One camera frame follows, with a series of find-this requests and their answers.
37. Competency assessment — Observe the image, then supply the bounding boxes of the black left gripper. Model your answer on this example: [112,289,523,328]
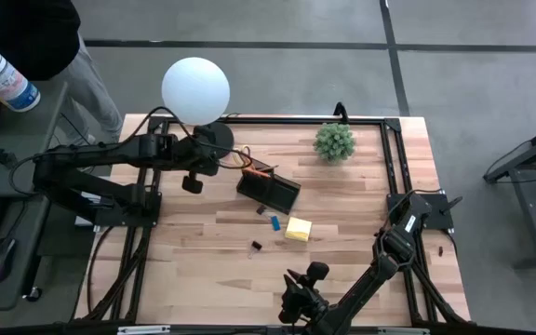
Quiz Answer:
[174,124,221,195]

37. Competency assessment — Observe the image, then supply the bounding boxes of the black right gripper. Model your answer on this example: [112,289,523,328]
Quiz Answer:
[277,261,330,327]

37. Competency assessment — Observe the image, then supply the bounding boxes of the orange pencil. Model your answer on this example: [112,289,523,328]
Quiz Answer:
[242,167,273,179]

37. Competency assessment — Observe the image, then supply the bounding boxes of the yellow sticky note pad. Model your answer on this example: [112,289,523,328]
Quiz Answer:
[284,216,314,243]

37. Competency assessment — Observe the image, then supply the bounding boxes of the black mesh desk organizer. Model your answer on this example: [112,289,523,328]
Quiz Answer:
[235,167,302,216]

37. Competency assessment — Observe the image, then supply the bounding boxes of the white globe table lamp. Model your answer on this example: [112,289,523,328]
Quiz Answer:
[160,56,235,159]

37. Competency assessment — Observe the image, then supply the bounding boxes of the white box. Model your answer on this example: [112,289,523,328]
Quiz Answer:
[74,190,98,228]

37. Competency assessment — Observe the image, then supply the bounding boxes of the green potted plant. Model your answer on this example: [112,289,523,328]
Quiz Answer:
[313,121,357,165]

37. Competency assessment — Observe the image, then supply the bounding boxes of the black side desk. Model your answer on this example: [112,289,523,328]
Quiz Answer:
[0,81,71,312]

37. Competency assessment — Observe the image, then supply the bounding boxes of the person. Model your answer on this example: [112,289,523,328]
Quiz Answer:
[0,0,125,146]

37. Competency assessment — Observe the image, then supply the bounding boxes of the white wipes canister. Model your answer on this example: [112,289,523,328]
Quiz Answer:
[0,41,42,114]

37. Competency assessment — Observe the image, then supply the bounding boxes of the black computer mouse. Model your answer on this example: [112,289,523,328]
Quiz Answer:
[0,237,18,284]

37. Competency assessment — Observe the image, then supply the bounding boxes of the black metal stand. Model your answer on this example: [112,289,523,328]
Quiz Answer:
[481,118,536,271]

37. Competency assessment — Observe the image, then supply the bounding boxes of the black aluminium table frame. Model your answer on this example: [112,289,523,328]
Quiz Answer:
[84,114,472,335]

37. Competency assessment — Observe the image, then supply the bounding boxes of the black clamp mount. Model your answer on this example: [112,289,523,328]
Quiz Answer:
[332,100,350,124]

